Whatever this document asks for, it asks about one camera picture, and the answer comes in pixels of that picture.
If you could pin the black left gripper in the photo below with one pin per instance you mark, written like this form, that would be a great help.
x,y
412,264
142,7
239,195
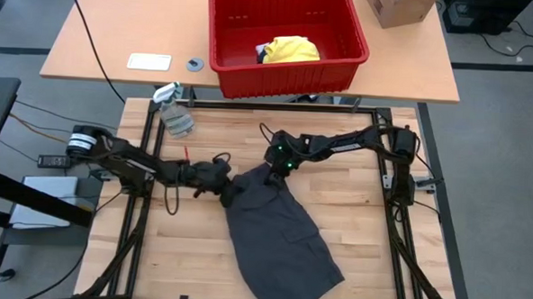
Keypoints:
x,y
216,176

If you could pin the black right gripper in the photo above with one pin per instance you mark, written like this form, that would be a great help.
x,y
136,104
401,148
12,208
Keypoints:
x,y
279,177

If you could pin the dark grey garment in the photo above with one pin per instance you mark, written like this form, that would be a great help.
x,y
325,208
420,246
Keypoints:
x,y
280,245

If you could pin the navy blue garment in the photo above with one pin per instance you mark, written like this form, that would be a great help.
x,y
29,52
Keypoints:
x,y
262,57

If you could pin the yellow garment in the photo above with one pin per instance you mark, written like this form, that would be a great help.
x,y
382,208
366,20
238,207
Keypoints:
x,y
293,49

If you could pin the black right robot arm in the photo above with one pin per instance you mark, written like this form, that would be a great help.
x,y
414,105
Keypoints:
x,y
348,144

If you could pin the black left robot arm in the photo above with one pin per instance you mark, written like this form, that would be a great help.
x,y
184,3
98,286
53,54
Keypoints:
x,y
130,164

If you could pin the red plastic bin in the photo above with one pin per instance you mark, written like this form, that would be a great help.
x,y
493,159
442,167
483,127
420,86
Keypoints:
x,y
287,80

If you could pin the clear spray bottle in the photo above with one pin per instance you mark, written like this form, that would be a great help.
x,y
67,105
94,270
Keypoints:
x,y
175,118

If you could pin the black power adapter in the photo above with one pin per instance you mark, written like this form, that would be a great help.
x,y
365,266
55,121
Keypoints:
x,y
54,161

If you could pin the light wooden desk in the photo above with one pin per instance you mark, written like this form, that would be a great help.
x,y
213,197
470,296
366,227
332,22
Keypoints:
x,y
141,27

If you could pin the grey metal box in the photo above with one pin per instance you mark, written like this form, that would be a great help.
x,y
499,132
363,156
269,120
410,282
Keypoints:
x,y
48,185

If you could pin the cardboard box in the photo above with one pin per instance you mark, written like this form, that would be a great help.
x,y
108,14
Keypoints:
x,y
399,8

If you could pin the black floor equipment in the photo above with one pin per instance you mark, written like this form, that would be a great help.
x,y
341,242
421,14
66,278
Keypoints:
x,y
479,14

